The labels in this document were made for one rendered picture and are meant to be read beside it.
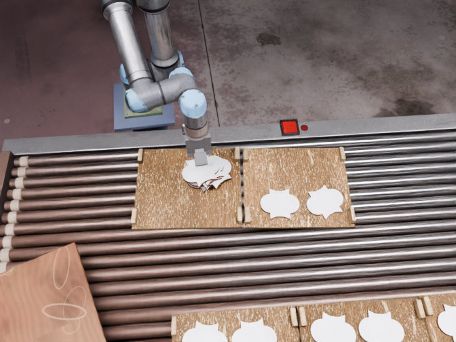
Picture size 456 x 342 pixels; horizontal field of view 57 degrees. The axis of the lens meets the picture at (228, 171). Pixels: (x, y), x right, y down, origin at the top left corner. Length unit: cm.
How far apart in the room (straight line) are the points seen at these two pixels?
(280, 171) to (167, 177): 45
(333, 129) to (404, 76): 172
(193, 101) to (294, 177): 61
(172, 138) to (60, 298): 76
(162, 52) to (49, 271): 90
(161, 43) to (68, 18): 233
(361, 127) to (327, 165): 27
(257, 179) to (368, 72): 197
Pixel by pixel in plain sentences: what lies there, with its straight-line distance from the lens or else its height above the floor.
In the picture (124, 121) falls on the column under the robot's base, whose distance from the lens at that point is 193.
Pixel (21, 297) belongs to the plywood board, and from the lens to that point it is 151.
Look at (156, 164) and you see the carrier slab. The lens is 170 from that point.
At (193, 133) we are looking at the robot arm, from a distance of 132.
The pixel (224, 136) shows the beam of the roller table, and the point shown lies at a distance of 178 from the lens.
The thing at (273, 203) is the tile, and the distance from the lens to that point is 159.
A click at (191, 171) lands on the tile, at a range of 158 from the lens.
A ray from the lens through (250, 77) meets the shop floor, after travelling 324.
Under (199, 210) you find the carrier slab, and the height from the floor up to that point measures 94.
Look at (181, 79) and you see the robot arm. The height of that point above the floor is 140.
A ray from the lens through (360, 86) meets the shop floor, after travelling 333.
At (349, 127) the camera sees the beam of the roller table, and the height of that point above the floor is 92.
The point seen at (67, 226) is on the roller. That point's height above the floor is 92.
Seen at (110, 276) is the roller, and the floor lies 92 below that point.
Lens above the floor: 237
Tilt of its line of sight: 60 degrees down
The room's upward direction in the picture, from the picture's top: straight up
